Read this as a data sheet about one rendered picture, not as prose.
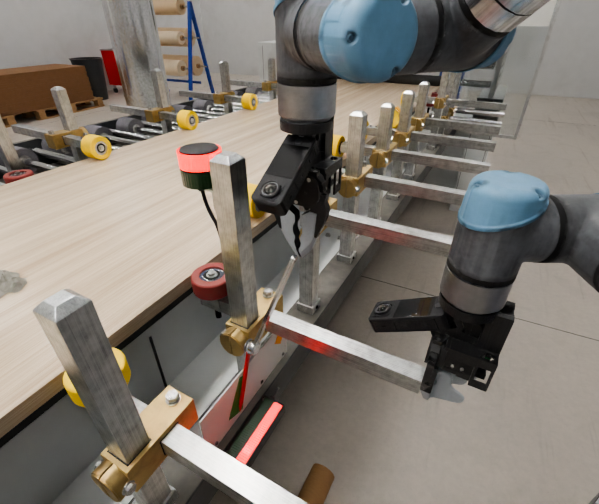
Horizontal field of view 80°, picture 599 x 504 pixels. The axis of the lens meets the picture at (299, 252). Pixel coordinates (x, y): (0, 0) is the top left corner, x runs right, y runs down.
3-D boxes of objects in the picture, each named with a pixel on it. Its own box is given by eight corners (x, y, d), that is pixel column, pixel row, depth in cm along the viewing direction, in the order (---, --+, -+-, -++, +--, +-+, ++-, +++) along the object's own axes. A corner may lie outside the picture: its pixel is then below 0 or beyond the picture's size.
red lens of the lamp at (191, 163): (231, 161, 51) (230, 146, 50) (203, 175, 47) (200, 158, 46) (199, 155, 54) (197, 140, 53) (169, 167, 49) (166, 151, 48)
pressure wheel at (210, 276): (245, 311, 76) (241, 267, 70) (221, 335, 70) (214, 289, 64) (216, 299, 79) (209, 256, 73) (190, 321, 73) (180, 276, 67)
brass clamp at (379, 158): (397, 157, 121) (399, 142, 118) (385, 170, 111) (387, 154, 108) (379, 155, 124) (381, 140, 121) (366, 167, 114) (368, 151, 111)
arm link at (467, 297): (440, 276, 41) (452, 243, 47) (432, 306, 43) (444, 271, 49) (514, 296, 38) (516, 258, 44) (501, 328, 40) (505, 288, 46)
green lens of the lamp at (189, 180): (233, 178, 53) (231, 163, 51) (206, 193, 48) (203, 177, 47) (202, 171, 55) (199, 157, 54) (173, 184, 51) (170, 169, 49)
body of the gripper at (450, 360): (484, 397, 46) (514, 330, 40) (417, 371, 50) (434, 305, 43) (489, 356, 52) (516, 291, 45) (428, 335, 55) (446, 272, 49)
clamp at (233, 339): (283, 313, 72) (283, 294, 69) (244, 361, 62) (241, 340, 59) (260, 304, 74) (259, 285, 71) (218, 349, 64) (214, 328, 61)
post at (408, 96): (395, 213, 151) (415, 89, 124) (393, 216, 148) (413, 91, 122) (387, 211, 152) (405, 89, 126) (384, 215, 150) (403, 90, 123)
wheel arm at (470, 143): (494, 149, 125) (497, 139, 123) (493, 152, 123) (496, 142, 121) (359, 131, 145) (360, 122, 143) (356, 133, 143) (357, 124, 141)
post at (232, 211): (264, 381, 74) (245, 151, 48) (254, 394, 71) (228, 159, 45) (250, 374, 75) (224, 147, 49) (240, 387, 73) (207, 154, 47)
